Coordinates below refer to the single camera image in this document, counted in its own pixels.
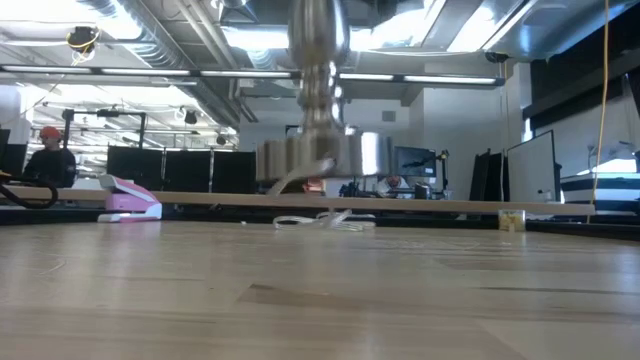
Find person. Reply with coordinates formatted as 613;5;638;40
22;125;78;189
377;174;413;199

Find black computer monitor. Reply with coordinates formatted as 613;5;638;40
392;146;438;178

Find adjacent wooden table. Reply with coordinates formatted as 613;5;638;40
0;185;596;217

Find black partition panels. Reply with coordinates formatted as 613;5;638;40
106;145;307;196

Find long ceiling light bar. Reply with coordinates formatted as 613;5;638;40
0;63;506;88

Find pink and white stapler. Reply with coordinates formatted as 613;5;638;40
97;173;164;224

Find small clear jar yellow contents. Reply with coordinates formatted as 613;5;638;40
498;209;527;233

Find white black striped platform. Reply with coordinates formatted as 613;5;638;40
559;172;640;215

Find clear lamp power cord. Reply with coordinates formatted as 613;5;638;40
267;158;377;233

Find white board black frame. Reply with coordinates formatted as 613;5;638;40
506;129;558;204

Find black table frame rail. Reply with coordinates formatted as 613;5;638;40
0;205;640;243

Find thick black cable yellow plug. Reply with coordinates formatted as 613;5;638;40
0;169;60;211

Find black ceiling fixture yellow cable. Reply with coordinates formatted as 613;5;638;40
66;25;102;67

